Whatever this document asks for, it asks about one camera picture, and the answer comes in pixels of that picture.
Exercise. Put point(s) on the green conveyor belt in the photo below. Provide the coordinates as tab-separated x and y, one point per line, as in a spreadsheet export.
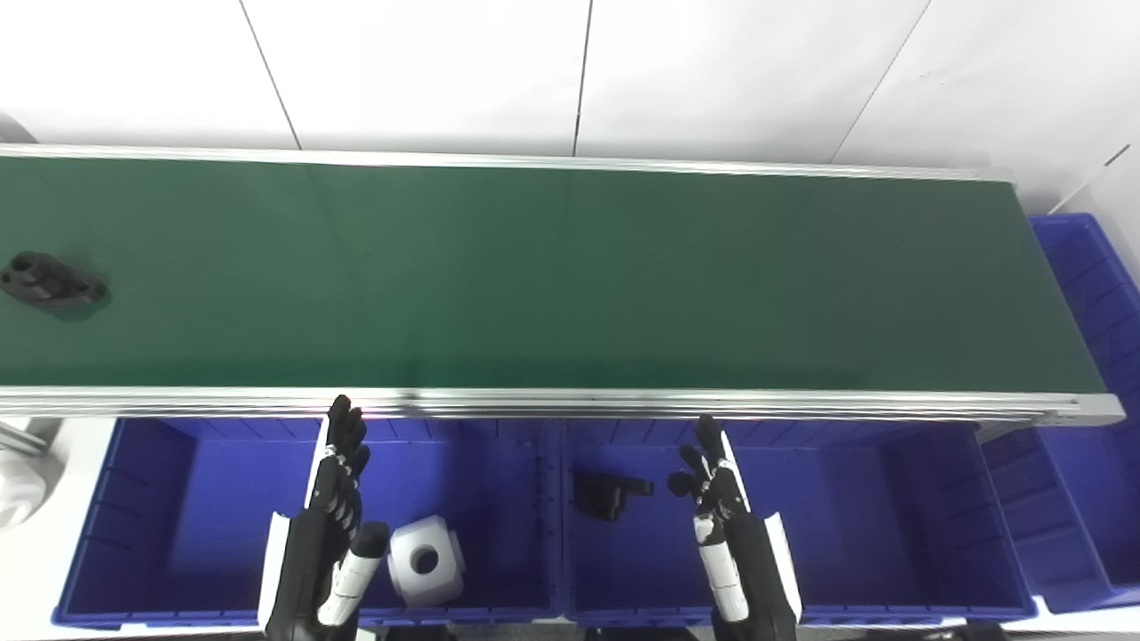
570	276
623	402

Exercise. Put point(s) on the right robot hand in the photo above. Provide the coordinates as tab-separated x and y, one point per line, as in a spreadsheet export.
753	570

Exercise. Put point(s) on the blue plastic bin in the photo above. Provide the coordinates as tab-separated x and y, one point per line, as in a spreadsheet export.
1095	294
178	534
846	534

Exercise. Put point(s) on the black bracket part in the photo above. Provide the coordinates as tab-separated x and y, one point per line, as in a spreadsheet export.
601	497

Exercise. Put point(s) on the large white round part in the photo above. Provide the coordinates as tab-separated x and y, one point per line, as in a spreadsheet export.
22	481

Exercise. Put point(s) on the black flanged bearing part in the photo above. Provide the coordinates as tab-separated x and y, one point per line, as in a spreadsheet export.
49	280

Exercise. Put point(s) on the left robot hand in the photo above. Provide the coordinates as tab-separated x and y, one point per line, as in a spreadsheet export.
307	570

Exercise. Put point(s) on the white cube part with hole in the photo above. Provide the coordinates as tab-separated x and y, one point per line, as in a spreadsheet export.
427	561

